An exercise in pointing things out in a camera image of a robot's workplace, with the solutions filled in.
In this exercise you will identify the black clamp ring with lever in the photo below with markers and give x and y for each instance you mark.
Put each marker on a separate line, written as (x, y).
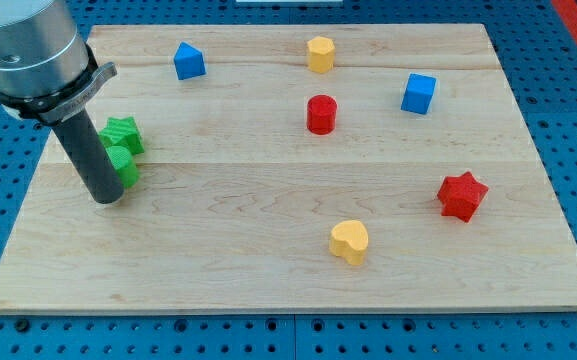
(63, 104)

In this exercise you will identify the green star block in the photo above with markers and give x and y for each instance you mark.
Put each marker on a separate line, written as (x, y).
(122, 132)

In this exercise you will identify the blue pentagon block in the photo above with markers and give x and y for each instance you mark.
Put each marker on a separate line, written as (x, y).
(188, 62)

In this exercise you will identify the yellow heart block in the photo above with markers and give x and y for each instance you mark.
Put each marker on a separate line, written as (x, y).
(349, 240)

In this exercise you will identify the green cylinder block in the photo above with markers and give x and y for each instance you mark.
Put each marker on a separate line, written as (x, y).
(123, 163)

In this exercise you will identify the yellow hexagon block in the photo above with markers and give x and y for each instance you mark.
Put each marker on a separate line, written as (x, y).
(320, 54)

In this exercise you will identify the wooden board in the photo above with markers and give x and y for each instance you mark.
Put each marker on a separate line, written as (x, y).
(236, 198)

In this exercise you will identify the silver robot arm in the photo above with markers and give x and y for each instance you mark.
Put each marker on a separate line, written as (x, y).
(48, 73)

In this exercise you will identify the red cylinder block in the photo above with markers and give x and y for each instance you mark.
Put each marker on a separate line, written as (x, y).
(321, 114)

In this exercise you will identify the blue cube block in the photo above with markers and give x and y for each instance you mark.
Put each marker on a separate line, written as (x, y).
(418, 93)

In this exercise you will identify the red star block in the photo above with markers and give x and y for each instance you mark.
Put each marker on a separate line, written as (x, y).
(461, 196)

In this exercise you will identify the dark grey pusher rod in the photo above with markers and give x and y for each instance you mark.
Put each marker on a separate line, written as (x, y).
(80, 141)

